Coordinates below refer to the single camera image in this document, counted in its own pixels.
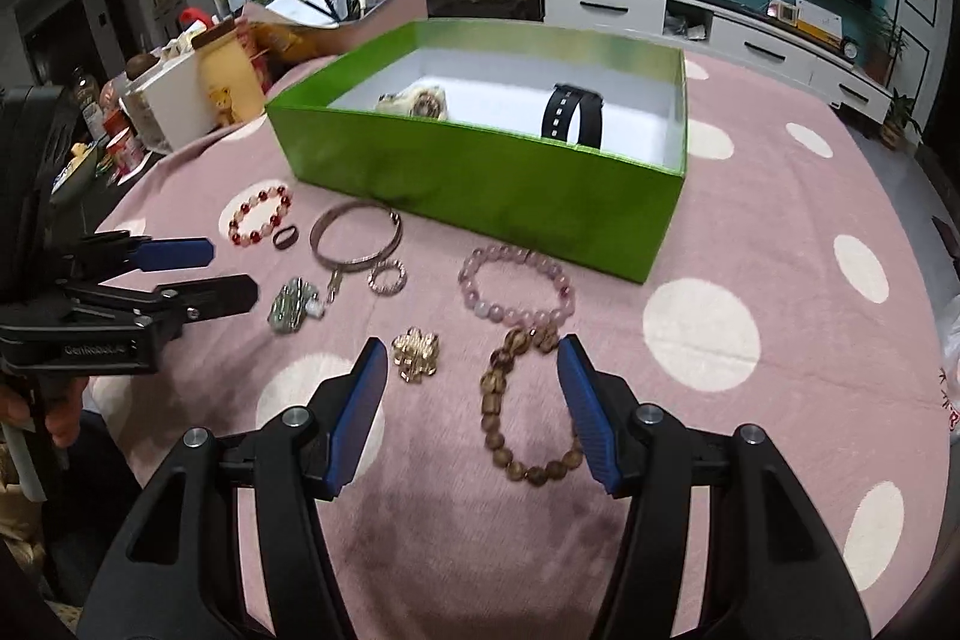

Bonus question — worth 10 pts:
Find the white storage box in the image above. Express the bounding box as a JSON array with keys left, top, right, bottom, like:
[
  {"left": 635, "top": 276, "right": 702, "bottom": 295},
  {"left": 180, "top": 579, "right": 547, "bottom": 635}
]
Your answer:
[{"left": 119, "top": 53, "right": 217, "bottom": 154}]

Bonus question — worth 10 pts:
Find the gold pearl brooch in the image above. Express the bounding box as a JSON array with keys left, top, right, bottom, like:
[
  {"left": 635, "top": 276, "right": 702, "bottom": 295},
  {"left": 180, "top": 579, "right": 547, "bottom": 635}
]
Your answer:
[{"left": 392, "top": 326, "right": 441, "bottom": 383}]

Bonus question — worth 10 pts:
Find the white tv cabinet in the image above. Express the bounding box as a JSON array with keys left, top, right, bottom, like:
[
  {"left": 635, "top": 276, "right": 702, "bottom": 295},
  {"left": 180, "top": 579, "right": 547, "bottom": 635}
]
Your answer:
[{"left": 544, "top": 0, "right": 892, "bottom": 124}]

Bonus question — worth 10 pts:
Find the black smart watch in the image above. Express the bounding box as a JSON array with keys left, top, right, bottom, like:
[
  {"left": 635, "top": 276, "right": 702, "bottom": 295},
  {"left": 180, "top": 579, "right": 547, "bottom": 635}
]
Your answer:
[{"left": 540, "top": 83, "right": 604, "bottom": 149}]

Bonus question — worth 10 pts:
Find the purple bead bracelet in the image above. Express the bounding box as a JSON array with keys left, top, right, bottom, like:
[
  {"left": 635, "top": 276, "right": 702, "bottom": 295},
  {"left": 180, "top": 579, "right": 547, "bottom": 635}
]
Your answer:
[{"left": 457, "top": 244, "right": 578, "bottom": 332}]

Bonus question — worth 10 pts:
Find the green cardboard box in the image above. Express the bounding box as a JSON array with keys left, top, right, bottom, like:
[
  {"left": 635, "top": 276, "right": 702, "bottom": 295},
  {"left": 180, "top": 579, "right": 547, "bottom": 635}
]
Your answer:
[{"left": 267, "top": 19, "right": 688, "bottom": 283}]

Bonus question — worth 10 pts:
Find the cream wrist watch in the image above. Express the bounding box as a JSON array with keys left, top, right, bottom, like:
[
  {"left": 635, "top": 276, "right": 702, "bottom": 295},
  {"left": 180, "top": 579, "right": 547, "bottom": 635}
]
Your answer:
[{"left": 374, "top": 86, "right": 448, "bottom": 120}]

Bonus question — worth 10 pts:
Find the brown wooden bead bracelet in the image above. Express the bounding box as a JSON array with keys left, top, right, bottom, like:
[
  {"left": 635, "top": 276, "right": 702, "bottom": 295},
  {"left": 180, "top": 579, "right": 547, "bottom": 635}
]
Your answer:
[{"left": 478, "top": 321, "right": 587, "bottom": 489}]

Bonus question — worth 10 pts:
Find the pink polka dot tablecloth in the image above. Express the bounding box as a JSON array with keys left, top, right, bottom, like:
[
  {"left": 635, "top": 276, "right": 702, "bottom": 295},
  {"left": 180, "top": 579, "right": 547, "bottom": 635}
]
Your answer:
[{"left": 91, "top": 55, "right": 949, "bottom": 638}]

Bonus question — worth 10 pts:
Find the red pink bead bracelet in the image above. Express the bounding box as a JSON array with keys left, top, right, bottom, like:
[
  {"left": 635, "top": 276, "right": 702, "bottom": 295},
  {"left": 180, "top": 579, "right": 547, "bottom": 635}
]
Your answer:
[{"left": 226, "top": 183, "right": 295, "bottom": 249}]

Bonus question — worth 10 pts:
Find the silver bangle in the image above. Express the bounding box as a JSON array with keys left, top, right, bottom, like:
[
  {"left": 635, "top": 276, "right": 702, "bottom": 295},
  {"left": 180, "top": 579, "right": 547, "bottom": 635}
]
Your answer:
[{"left": 308, "top": 200, "right": 404, "bottom": 273}]

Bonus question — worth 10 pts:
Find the yellow bear bottle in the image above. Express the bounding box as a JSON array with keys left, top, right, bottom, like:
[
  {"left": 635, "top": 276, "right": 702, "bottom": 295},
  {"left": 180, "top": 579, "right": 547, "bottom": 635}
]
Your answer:
[{"left": 192, "top": 18, "right": 265, "bottom": 127}]

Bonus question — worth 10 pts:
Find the pink desk organizer tray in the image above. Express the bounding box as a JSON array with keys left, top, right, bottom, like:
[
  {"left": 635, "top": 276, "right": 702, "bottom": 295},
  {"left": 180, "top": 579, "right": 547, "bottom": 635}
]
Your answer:
[{"left": 241, "top": 0, "right": 428, "bottom": 65}]

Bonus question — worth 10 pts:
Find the green pendant keychain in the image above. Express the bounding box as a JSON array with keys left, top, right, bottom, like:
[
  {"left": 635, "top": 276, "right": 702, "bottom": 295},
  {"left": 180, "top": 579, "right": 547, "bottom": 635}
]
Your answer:
[{"left": 267, "top": 271, "right": 343, "bottom": 335}]

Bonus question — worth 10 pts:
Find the person's left hand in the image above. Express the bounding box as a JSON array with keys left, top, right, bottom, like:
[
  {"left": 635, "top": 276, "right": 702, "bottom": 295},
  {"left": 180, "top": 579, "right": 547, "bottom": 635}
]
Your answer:
[{"left": 0, "top": 377, "right": 89, "bottom": 448}]

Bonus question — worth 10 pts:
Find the small crystal ring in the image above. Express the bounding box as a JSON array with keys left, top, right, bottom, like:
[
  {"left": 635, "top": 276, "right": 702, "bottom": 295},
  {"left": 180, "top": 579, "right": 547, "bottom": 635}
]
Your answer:
[{"left": 366, "top": 258, "right": 409, "bottom": 298}]

